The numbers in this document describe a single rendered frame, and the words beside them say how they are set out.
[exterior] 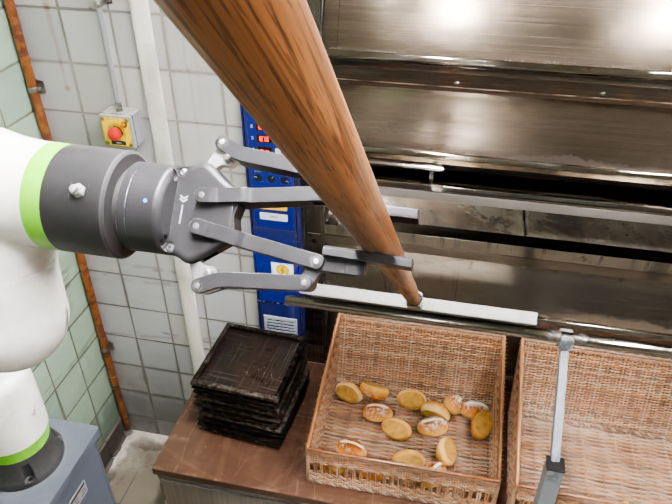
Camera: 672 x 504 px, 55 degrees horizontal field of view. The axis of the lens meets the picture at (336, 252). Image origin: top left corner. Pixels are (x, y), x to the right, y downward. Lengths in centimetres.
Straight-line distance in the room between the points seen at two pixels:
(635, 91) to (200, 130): 118
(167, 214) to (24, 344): 20
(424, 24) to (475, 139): 33
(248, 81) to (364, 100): 164
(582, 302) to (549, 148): 53
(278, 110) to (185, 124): 180
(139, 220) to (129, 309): 200
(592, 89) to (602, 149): 16
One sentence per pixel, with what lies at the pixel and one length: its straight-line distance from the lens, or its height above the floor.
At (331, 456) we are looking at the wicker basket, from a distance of 192.
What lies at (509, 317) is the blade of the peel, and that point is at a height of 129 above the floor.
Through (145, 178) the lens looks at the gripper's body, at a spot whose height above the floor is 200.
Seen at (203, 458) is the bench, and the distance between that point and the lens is 213.
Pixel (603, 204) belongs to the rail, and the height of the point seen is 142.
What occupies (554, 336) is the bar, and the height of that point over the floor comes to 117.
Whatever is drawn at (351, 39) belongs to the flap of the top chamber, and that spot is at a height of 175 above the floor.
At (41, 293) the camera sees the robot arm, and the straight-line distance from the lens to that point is 64.
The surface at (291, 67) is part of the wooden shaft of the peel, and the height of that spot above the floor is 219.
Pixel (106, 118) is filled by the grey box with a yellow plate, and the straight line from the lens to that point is 201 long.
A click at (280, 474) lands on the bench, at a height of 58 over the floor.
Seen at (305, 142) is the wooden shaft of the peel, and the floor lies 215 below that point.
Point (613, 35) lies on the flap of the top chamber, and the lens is 173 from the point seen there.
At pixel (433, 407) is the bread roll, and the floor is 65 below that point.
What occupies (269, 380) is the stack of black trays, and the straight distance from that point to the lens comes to 201.
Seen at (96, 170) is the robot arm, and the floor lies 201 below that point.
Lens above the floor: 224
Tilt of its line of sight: 35 degrees down
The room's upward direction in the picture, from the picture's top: straight up
